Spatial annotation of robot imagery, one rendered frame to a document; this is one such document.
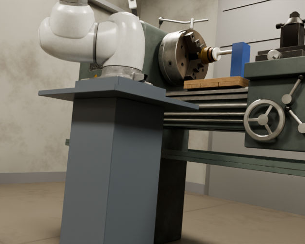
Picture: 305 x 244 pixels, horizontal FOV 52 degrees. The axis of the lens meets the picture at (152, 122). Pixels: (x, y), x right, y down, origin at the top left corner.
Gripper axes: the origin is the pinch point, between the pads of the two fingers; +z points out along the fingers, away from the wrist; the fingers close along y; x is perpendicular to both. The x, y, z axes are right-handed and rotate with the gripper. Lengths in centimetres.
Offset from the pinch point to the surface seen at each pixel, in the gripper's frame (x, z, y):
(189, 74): 23.2, 10.7, -38.6
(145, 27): 4.5, -16.5, -28.6
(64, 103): -109, -90, -236
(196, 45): 29.7, -2.1, -32.3
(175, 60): 17.1, 5.1, -32.1
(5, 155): -166, -23, -206
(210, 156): 21, 63, -15
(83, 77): -41, -15, -64
